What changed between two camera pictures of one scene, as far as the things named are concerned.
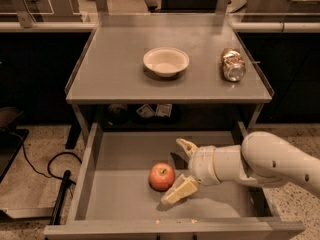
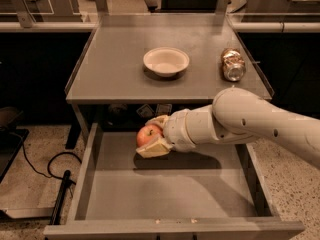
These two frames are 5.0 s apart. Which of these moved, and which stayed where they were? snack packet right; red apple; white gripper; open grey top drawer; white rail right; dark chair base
Moved: red apple; white gripper
Stayed: open grey top drawer; dark chair base; snack packet right; white rail right
